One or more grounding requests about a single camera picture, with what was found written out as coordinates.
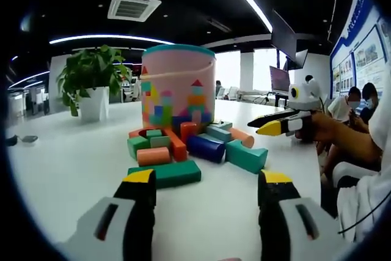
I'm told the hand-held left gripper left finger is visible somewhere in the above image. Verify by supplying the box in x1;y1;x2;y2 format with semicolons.
57;168;158;261

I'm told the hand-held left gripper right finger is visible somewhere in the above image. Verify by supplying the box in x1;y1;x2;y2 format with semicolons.
258;168;352;261

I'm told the teal notched toy block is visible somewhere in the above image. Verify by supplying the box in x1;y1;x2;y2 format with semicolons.
225;139;269;175

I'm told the blue cylinder toy block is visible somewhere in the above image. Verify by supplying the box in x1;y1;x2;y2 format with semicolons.
186;134;227;164

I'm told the pile of colourful toy blocks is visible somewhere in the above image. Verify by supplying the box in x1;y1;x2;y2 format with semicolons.
126;120;269;189

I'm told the orange long toy block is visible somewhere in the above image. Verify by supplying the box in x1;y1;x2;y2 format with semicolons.
163;127;188;163

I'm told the pink toy storage bucket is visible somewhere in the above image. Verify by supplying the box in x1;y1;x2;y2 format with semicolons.
140;43;217;130

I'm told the person's right hand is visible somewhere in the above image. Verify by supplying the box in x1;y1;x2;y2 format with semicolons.
294;111;330;145

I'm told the open laptop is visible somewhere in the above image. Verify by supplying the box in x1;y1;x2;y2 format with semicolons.
269;65;291;94

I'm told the large black hanging screen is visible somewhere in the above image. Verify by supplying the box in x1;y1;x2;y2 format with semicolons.
271;9;309;72

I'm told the white office chair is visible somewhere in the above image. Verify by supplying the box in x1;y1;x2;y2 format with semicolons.
331;161;379;189

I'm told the white table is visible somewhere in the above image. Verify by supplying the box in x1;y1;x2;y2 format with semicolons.
5;98;324;261

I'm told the potted green plant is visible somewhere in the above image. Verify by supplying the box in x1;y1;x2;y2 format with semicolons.
56;44;132;123

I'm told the ceiling air conditioner unit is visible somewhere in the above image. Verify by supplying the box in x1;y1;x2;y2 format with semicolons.
107;0;162;23

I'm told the blue white wall poster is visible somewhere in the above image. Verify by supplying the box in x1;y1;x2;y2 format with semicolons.
329;0;387;100

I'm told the black device cable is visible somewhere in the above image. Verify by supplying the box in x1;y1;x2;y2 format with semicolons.
337;202;391;234

